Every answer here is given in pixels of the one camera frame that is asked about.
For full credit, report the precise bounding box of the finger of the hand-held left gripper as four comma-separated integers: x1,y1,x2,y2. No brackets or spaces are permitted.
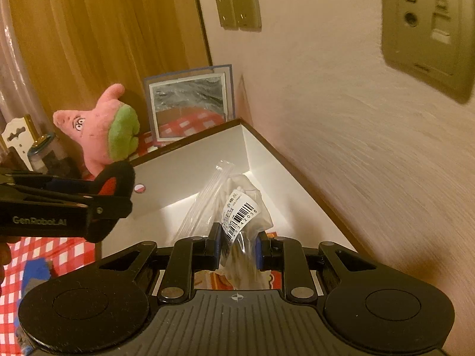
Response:
0,167,98,196
85,197,133,243

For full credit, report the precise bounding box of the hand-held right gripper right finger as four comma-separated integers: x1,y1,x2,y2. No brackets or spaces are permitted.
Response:
255,232,379,301

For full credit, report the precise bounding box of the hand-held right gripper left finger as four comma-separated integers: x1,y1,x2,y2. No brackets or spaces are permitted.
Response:
97,223,225,302

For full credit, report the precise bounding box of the printed label packet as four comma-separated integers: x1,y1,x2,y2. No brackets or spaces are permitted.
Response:
193,230,284,290

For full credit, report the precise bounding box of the black red round pad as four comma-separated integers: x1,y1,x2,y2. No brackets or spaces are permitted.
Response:
93,161,136,201

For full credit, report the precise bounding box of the clear cotton swab packet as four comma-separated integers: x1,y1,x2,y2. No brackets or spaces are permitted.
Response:
178,159,275,290

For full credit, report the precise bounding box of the blue cloth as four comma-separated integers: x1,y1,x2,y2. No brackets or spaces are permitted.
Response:
22,260,53,293

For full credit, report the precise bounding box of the brown cardboard box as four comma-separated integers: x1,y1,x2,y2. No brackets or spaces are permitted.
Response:
98,118,372,292

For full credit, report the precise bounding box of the person's left hand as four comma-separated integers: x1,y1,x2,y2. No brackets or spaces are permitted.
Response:
0,243,12,286

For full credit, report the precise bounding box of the dark glass jar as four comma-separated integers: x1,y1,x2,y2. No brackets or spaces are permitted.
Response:
28,133,80,180

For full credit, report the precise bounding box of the red checkered tablecloth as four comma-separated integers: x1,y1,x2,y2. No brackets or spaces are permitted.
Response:
0,111,231,342

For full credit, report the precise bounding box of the pink starfish plush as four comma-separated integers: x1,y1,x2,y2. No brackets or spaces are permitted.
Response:
53,83,141,177

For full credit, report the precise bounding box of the white wooden chair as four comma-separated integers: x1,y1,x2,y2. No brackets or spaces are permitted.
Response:
0,115,38,171

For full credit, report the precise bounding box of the wooden door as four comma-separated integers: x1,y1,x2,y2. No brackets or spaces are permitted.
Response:
7,0,214,134

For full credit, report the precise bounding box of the grey picture frame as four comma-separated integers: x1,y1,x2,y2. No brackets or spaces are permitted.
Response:
144,65,236,142

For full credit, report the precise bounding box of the large beige wall socket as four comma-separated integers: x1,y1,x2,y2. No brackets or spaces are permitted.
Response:
381,0,475,102

